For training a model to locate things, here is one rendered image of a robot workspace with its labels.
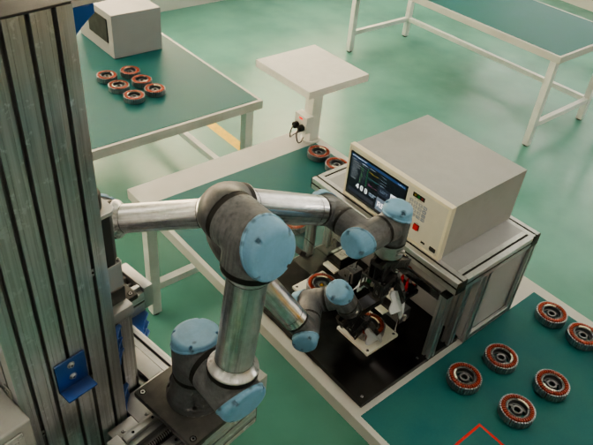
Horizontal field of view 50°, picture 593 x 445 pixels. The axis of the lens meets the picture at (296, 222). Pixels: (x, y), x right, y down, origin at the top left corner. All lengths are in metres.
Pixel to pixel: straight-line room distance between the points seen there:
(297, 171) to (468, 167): 1.07
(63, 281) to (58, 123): 0.34
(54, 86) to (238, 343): 0.61
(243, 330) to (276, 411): 1.65
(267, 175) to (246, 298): 1.73
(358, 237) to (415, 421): 0.79
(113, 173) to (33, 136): 3.18
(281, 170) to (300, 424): 1.14
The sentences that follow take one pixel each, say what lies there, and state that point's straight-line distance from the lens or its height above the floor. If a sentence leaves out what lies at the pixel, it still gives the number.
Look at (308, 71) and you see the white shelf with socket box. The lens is 2.87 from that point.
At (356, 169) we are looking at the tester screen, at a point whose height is 1.24.
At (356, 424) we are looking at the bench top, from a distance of 2.05.
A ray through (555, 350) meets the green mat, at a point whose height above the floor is 0.75.
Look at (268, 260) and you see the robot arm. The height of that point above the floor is 1.62.
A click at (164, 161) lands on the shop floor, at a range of 4.41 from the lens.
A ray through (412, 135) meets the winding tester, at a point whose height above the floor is 1.32.
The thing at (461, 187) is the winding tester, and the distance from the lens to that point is 2.03.
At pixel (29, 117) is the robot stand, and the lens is 1.14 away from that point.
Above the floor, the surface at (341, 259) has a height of 0.92.
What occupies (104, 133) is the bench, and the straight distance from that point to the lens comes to 3.27.
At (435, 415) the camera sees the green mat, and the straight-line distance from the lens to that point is 2.11.
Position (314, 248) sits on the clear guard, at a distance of 2.08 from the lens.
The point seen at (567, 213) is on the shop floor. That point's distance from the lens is 4.59.
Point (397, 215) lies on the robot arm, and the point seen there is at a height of 1.50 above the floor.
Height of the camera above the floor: 2.40
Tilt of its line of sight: 38 degrees down
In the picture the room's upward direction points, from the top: 6 degrees clockwise
